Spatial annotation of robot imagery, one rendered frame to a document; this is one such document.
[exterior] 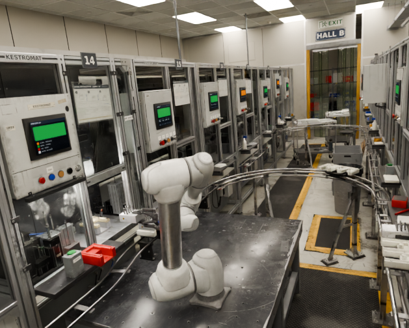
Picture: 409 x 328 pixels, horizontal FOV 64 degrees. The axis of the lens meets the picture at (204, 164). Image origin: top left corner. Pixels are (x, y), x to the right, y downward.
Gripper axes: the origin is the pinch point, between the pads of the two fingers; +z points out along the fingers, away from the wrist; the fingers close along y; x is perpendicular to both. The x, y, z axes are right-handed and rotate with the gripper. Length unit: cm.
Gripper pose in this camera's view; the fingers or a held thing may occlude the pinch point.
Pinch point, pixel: (138, 216)
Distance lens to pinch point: 212.7
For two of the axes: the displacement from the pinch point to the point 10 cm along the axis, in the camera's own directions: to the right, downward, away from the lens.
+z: -9.1, -0.3, 4.2
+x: -4.1, 2.5, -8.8
